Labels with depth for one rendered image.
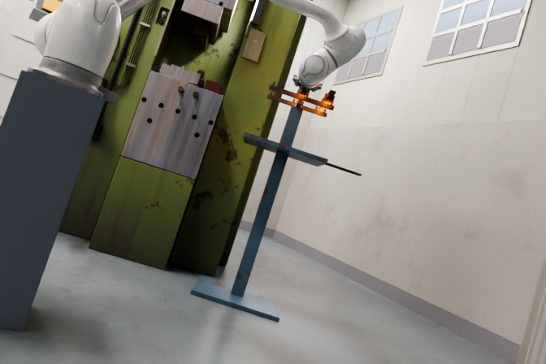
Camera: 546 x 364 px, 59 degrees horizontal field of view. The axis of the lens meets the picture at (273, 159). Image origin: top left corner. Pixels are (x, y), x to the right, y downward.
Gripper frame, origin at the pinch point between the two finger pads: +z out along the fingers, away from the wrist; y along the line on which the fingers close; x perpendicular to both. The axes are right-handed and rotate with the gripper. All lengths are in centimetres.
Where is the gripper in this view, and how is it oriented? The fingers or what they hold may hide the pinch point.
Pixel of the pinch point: (304, 88)
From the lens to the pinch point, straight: 219.6
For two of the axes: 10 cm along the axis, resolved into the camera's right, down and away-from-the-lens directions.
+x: 3.1, -9.5, 0.8
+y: 9.5, 3.1, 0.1
